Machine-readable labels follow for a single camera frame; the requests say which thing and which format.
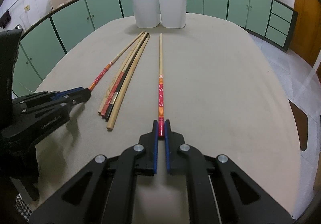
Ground red floral bamboo chopstick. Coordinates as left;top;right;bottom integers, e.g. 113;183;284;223
89;32;143;91

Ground orange-red banded bamboo chopstick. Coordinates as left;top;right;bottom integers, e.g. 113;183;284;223
158;34;164;137

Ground green lower kitchen cabinets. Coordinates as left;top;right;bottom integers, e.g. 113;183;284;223
12;0;298;96

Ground dark red wooden chopstick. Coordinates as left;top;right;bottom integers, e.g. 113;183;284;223
101;71;125;117

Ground plain bamboo chopstick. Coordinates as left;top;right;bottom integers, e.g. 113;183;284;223
107;33;150;132

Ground dark hanging cloth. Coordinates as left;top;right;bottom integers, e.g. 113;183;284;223
0;10;11;29

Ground brown wooden chair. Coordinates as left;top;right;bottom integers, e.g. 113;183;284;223
289;100;309;152

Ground white plastic utensil holder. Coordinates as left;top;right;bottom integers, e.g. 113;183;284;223
131;0;187;29

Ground brown wooden door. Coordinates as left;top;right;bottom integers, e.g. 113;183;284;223
290;0;320;66

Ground red-handled bamboo chopstick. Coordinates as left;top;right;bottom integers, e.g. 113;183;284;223
98;32;147;116

